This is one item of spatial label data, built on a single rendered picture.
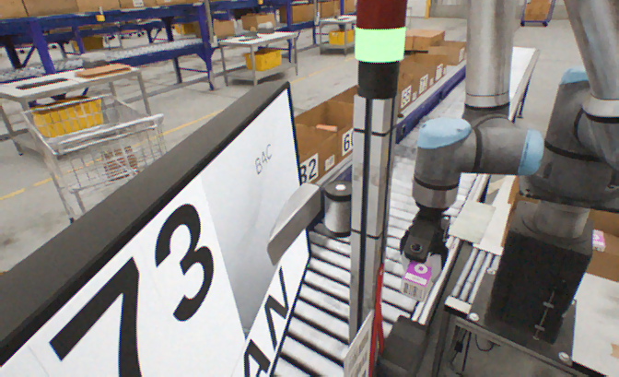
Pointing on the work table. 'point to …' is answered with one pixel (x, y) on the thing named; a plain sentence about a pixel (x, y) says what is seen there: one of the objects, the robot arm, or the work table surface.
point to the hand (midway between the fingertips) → (419, 275)
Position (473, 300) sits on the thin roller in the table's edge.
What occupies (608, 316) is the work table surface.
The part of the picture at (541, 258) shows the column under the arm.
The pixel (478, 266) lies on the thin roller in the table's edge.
